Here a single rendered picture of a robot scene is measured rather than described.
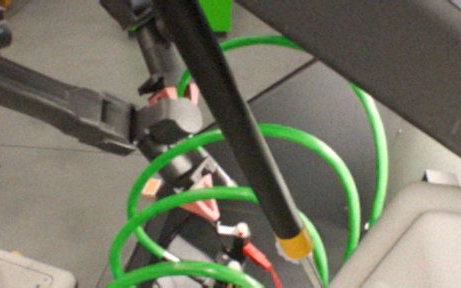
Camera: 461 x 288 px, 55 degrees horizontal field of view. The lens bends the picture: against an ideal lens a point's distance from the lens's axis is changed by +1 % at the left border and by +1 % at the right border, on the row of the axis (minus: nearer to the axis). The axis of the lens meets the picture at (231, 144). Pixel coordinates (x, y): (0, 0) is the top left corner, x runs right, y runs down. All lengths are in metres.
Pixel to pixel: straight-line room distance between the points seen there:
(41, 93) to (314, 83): 0.53
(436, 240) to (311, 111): 0.80
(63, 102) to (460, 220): 0.54
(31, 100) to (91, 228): 1.72
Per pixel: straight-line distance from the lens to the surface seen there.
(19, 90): 0.63
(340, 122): 0.97
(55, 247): 2.28
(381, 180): 0.66
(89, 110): 0.66
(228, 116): 0.21
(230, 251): 0.80
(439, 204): 0.19
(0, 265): 1.91
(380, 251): 0.21
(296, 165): 1.05
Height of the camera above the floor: 1.67
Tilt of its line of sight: 37 degrees down
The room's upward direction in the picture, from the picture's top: 3 degrees clockwise
